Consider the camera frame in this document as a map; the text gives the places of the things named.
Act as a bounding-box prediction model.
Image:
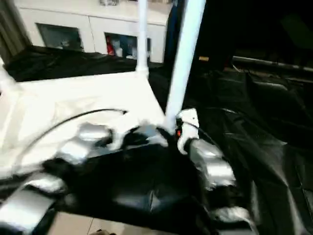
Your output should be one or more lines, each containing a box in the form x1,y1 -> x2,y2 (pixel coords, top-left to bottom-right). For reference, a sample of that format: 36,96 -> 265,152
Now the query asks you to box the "white plastic table leg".
135,0 -> 151,77
0,57 -> 17,93
163,0 -> 207,131

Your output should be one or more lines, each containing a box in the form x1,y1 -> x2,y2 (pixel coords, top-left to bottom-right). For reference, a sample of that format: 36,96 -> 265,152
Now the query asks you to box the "white plastic table top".
0,70 -> 170,177

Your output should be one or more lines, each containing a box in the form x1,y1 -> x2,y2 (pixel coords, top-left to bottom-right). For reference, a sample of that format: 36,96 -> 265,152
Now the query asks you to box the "black table mat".
0,45 -> 313,235

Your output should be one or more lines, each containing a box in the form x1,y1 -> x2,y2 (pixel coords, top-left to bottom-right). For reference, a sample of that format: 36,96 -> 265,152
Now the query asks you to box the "black case with yellow label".
164,0 -> 235,71

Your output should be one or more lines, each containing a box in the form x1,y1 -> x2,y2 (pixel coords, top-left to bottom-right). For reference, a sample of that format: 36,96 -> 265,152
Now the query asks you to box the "grey metal bar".
232,55 -> 313,72

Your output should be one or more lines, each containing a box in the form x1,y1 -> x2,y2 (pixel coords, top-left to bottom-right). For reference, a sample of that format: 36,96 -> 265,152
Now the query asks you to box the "white sideboard cabinet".
17,0 -> 172,64

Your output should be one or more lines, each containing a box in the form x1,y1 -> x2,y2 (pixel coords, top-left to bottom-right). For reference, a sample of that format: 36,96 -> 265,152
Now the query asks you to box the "grey curtain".
0,0 -> 33,65

